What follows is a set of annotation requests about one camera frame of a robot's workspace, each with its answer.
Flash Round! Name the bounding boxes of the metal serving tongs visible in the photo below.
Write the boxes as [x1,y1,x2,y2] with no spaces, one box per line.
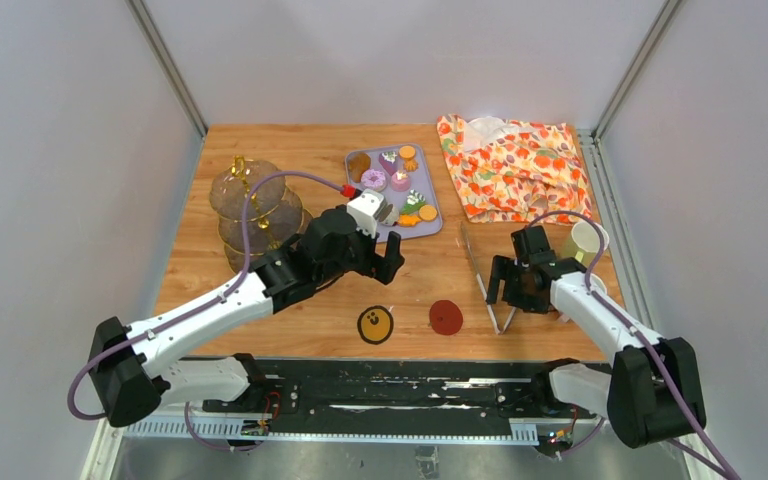
[459,222,517,335]

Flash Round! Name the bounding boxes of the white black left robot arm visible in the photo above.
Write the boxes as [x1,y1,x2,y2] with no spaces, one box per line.
[80,197,404,427]

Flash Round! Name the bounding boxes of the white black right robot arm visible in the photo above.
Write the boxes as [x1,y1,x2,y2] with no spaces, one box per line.
[485,226,707,448]

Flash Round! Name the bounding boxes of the orange fish-shaped cake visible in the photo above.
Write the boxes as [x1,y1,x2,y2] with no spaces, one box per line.
[396,214,422,228]

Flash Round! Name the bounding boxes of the grey chocolate cone cake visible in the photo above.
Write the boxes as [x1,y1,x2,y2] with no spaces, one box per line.
[379,204,400,227]

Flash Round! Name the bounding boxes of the yellow chick coaster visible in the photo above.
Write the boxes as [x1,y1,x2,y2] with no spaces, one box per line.
[357,305,394,345]

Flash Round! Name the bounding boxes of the three-tier glass cake stand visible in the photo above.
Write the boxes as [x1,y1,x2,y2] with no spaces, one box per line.
[208,155,312,273]

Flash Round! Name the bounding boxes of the red round coaster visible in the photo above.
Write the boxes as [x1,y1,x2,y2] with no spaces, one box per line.
[429,300,464,336]

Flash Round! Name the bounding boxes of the round yellow biscuit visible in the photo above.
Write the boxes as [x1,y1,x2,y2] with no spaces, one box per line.
[417,204,438,222]

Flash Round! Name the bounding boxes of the light green mug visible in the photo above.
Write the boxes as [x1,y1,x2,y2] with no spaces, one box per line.
[558,220,610,267]

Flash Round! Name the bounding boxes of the green layered cake slice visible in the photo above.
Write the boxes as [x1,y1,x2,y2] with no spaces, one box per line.
[400,189,427,216]

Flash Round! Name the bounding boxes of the brown cookie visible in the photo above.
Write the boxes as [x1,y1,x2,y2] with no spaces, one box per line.
[346,151,371,183]

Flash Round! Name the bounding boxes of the pink sugared dome cake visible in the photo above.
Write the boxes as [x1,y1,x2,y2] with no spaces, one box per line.
[389,170,412,192]

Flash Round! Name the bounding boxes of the lavender dessert tray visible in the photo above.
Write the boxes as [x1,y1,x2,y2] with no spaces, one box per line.
[344,143,443,243]

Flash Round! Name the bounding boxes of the purple heart cake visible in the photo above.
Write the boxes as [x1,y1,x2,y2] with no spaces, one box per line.
[378,150,398,175]

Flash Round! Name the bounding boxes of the small orange shell cookie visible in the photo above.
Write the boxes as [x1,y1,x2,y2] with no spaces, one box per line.
[403,158,419,172]

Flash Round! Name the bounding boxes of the floral orange cloth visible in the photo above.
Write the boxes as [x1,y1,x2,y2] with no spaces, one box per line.
[436,114,594,225]

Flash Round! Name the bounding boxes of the orange round tart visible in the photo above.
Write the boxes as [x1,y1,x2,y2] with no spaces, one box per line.
[398,145,416,160]

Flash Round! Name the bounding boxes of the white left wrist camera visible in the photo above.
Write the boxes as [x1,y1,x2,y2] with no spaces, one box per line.
[346,189,392,239]

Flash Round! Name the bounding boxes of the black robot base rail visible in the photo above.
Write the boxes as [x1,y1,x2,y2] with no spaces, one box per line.
[189,358,597,455]

